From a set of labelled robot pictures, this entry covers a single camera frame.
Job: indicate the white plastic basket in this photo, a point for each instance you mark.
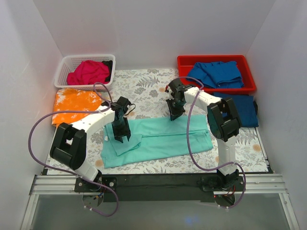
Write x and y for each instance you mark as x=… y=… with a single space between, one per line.
x=71 y=62

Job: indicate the teal t shirt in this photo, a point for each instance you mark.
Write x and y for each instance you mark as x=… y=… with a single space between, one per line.
x=157 y=138

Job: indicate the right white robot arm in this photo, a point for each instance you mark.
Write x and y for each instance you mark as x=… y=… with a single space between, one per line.
x=224 y=123

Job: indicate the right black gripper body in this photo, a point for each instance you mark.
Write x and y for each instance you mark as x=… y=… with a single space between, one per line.
x=175 y=110

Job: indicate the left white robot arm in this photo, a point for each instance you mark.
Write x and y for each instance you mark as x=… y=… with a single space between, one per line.
x=70 y=141

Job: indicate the blue crumpled t shirt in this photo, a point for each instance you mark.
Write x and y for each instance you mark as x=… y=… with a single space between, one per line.
x=218 y=75

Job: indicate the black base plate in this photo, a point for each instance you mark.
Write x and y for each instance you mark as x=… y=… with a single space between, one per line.
x=159 y=187

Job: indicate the orange folded t shirt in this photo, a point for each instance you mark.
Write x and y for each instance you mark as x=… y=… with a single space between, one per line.
x=70 y=99

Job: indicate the aluminium mounting rail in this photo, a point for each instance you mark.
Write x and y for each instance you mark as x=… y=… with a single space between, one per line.
x=65 y=184

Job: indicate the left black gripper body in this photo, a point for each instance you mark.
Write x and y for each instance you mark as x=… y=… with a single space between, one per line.
x=121 y=129

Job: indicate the magenta t shirt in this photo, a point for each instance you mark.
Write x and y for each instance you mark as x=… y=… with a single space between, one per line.
x=88 y=73

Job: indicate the black garment in basket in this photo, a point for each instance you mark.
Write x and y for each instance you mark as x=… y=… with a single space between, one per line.
x=109 y=65

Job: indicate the navy folded t shirt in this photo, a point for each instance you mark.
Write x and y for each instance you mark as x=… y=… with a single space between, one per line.
x=246 y=106

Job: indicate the floral table mat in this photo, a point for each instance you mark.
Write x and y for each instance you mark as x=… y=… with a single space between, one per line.
x=145 y=88

